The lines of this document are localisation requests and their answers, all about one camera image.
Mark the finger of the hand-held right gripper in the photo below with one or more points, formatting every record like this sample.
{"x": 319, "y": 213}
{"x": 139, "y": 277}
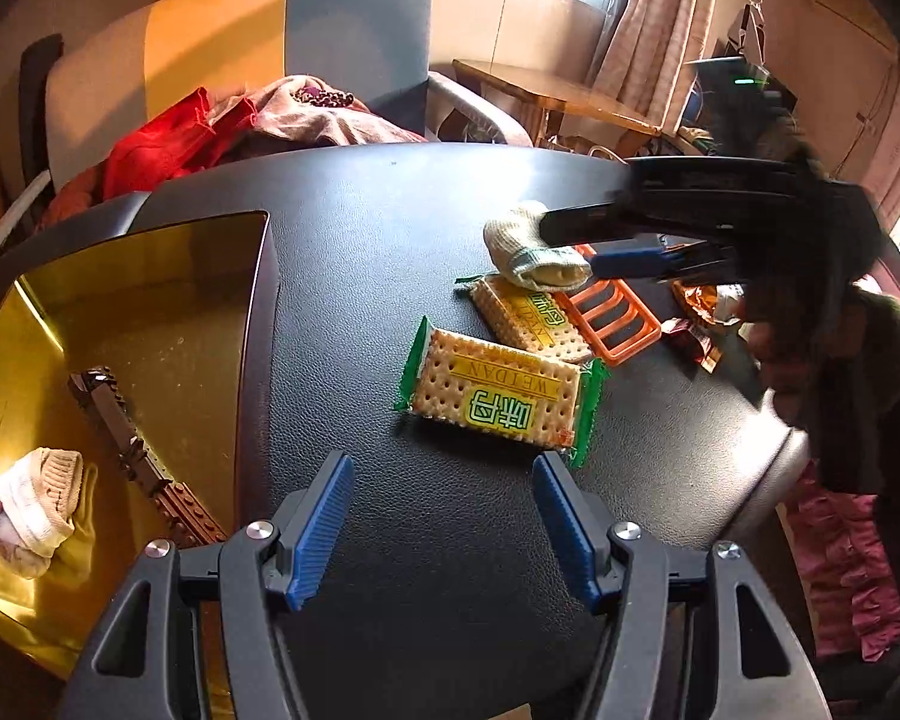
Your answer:
{"x": 690, "y": 184}
{"x": 630, "y": 264}

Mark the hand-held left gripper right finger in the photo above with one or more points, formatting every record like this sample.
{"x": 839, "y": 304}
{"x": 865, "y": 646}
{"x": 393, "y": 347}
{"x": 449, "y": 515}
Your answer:
{"x": 562, "y": 532}

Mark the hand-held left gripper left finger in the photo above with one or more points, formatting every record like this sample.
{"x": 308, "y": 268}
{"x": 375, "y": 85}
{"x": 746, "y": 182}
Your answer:
{"x": 319, "y": 532}

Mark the orange-brown snack wrapper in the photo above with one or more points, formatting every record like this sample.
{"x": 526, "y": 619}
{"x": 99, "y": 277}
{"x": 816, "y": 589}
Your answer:
{"x": 701, "y": 300}

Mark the orange plastic rack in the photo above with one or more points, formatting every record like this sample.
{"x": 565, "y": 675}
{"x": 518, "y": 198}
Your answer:
{"x": 630, "y": 346}

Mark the dark red snack packet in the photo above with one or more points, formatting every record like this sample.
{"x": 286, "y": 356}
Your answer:
{"x": 690, "y": 341}

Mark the cream knitted sock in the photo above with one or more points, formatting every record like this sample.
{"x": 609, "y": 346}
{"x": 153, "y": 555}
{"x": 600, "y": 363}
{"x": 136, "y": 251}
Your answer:
{"x": 517, "y": 247}

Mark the green-edged cracker packet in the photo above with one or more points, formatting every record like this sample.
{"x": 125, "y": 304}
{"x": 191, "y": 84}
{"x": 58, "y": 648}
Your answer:
{"x": 495, "y": 390}
{"x": 525, "y": 315}

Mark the gold-lined container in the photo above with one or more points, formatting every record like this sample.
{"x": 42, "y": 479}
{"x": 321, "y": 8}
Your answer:
{"x": 157, "y": 330}

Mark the person's right hand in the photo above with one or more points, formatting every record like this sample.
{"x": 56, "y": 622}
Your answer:
{"x": 776, "y": 356}

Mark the wooden side table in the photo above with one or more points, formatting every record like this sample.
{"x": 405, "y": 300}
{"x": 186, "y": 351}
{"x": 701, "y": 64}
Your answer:
{"x": 555, "y": 94}

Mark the beige patterned curtain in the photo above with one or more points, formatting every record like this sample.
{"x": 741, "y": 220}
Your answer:
{"x": 660, "y": 15}

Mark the brown toy brick strip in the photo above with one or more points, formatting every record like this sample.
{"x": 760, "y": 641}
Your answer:
{"x": 131, "y": 450}

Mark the pink ruffled clothing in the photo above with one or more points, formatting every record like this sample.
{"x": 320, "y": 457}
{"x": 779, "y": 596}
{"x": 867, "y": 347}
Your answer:
{"x": 847, "y": 562}

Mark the rolled pink-white sock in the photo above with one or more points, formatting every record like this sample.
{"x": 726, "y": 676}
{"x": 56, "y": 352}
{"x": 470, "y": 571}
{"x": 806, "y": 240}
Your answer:
{"x": 30, "y": 502}

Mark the pink-beige cloth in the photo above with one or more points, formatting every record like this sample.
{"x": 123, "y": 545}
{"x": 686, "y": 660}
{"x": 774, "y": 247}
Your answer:
{"x": 307, "y": 124}

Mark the grey-blue armchair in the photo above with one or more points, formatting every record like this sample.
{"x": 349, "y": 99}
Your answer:
{"x": 345, "y": 30}

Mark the orange cloth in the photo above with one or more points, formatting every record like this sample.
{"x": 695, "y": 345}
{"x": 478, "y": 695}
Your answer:
{"x": 75, "y": 199}

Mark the red cloth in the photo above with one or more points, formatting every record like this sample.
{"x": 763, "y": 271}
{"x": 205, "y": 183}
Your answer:
{"x": 165, "y": 142}

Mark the white bar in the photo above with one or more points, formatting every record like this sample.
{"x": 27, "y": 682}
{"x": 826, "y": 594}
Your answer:
{"x": 7, "y": 221}

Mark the black chair back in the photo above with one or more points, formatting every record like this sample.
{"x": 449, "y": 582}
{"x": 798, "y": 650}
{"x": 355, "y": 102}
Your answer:
{"x": 41, "y": 97}

